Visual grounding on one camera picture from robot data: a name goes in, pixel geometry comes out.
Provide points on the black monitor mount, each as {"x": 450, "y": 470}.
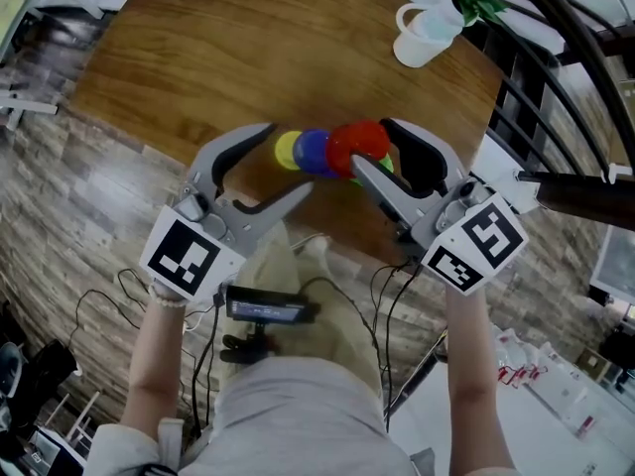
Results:
{"x": 248, "y": 345}

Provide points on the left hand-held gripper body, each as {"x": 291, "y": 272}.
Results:
{"x": 188, "y": 256}

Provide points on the pale blue plant vase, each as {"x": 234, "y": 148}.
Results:
{"x": 441, "y": 20}

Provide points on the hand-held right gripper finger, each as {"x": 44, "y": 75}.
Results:
{"x": 426, "y": 161}
{"x": 387, "y": 196}

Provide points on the grey wristband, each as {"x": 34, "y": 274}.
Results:
{"x": 166, "y": 288}

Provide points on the green paper cup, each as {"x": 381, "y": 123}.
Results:
{"x": 387, "y": 165}

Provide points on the person's right forearm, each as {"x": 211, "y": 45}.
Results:
{"x": 476, "y": 375}

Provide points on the yellow table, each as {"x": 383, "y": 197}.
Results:
{"x": 20, "y": 3}

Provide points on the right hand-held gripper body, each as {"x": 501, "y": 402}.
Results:
{"x": 476, "y": 246}

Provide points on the yellow paper cup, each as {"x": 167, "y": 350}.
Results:
{"x": 284, "y": 152}

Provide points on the red paper cup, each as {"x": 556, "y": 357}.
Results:
{"x": 357, "y": 139}

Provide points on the white pitcher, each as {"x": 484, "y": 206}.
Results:
{"x": 417, "y": 47}

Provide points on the white rail bracket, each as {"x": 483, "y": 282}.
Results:
{"x": 611, "y": 174}

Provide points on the person's white shoe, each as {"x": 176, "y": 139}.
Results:
{"x": 315, "y": 248}

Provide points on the person's light shirt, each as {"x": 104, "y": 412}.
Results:
{"x": 297, "y": 419}

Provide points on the white table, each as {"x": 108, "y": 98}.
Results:
{"x": 521, "y": 424}

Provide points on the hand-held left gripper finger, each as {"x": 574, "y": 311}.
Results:
{"x": 268, "y": 221}
{"x": 208, "y": 161}

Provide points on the small black monitor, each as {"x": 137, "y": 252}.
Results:
{"x": 270, "y": 308}

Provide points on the white base panel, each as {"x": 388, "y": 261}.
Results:
{"x": 501, "y": 171}

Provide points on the dark wooden post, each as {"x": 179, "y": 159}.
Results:
{"x": 585, "y": 199}

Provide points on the person's beige trousers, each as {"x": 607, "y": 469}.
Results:
{"x": 327, "y": 315}

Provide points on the person's left forearm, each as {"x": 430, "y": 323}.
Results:
{"x": 154, "y": 365}

